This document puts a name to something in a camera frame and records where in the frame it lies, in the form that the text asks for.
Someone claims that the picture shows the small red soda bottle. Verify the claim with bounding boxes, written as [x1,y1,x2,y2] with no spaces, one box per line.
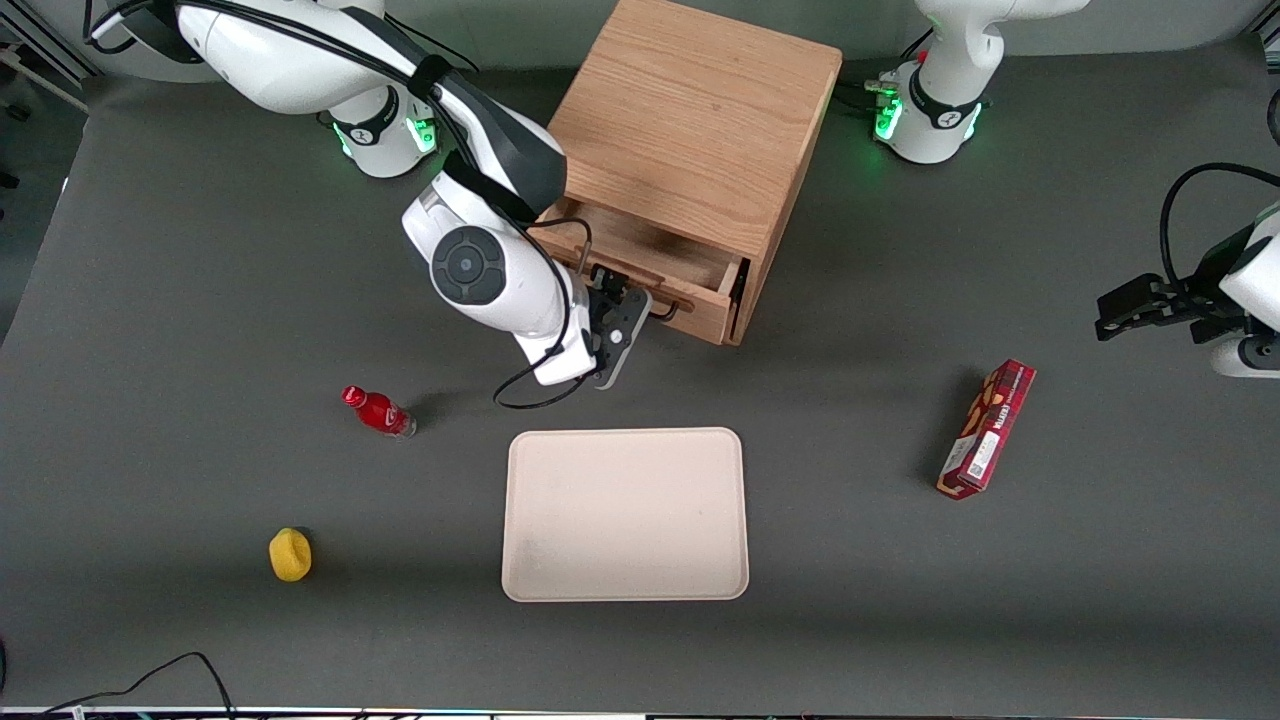
[341,385,418,440]

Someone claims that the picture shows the wooden drawer with black handle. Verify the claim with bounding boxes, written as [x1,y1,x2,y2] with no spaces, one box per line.
[538,197,751,347]

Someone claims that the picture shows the metal frame bar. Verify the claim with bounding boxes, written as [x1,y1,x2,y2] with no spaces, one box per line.
[0,0,103,114]

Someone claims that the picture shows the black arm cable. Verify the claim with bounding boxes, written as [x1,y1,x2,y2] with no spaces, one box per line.
[85,0,597,412]
[1159,162,1280,293]

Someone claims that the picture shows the yellow lemon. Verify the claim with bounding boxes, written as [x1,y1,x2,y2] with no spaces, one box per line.
[268,527,313,583]

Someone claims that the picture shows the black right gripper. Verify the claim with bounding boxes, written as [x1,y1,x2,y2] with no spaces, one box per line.
[585,264,637,353]

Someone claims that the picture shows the oak wooden drawer cabinet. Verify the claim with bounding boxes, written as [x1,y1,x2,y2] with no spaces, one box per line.
[535,0,844,348]

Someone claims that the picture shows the black right base cable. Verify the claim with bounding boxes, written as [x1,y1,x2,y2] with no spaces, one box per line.
[385,12,483,76]

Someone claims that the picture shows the red snack box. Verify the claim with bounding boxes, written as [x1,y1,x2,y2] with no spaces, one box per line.
[936,358,1037,501]

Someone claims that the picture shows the beige rectangular tray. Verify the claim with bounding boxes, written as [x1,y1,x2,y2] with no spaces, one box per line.
[501,427,750,604]

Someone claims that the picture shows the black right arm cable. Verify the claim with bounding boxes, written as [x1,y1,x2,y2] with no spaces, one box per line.
[85,0,597,412]

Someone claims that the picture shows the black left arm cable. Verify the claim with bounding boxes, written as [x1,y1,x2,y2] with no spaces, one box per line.
[1159,162,1280,293]

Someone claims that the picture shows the black cable at table edge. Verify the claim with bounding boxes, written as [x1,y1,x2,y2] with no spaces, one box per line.
[0,651,237,720]

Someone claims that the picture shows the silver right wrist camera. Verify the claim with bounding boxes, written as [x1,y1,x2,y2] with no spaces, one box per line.
[595,290,654,392]

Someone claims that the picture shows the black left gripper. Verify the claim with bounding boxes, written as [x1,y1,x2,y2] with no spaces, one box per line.
[1094,232,1257,347]

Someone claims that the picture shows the black left base cables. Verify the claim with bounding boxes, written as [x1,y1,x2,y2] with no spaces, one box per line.
[833,28,936,119]

